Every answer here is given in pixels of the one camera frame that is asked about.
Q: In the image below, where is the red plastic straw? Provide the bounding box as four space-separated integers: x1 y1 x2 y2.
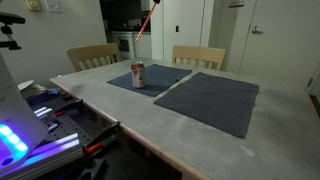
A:
134 2 158 44

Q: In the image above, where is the red and silver soda can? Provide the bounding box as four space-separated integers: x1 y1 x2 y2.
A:
130 60 147 89

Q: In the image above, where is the tall white closet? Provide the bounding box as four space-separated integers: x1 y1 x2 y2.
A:
149 0 216 63

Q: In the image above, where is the white kitchen counter cabinet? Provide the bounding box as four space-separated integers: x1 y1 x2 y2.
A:
133 32 153 60

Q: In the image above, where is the white kitchen oven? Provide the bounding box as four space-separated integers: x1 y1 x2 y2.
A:
111 31 135 60

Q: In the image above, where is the light wooden slatted chair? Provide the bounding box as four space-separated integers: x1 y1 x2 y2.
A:
66 43 122 73
171 45 228 71

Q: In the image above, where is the dark blue cloth placemat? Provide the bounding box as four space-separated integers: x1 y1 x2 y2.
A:
107 63 193 98
153 71 260 139

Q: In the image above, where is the white room door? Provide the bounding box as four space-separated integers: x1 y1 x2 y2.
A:
238 0 320 88

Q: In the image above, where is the small blue object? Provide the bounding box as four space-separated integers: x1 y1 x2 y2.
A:
46 87 63 96

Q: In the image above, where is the stack of white papers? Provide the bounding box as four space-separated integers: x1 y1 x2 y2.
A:
17 79 48 100

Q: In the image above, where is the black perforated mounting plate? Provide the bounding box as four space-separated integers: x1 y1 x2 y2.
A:
36 113 98 148

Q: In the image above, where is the silver door lever handle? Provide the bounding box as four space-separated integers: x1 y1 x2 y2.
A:
251 24 264 35

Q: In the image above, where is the beige wall control plate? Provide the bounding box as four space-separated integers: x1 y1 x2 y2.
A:
25 0 42 12

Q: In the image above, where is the black clamp with orange handle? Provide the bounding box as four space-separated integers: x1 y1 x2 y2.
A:
82 120 122 156
53 98 84 118

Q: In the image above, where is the black camera on stand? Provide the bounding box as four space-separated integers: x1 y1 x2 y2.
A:
0 11 26 51

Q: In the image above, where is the black clamp handle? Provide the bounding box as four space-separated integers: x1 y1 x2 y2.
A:
78 158 108 180

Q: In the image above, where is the aluminium extrusion rail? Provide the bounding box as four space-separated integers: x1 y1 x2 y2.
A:
0 132 84 180

